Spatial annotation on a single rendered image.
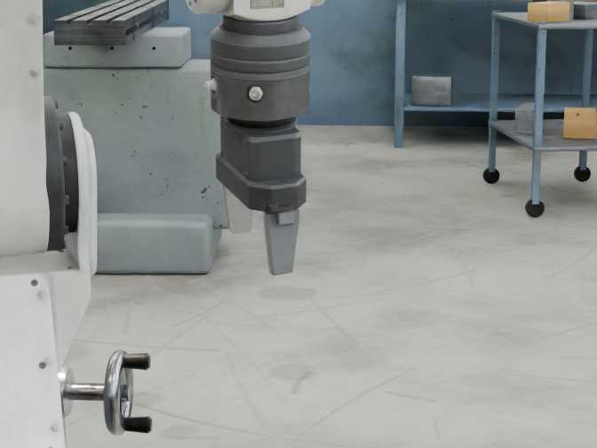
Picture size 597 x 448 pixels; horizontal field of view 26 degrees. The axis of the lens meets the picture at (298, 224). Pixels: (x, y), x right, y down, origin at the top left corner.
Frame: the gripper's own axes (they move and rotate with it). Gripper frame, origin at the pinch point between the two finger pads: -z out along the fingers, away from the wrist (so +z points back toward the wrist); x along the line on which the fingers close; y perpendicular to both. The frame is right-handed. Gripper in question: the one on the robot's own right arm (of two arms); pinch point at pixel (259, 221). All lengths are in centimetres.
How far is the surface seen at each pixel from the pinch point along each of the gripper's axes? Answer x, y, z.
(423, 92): 529, -302, -154
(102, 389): 51, 4, -43
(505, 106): 509, -345, -161
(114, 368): 48, 3, -38
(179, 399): 189, -49, -126
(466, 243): 311, -207, -150
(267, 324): 241, -95, -136
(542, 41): 350, -261, -81
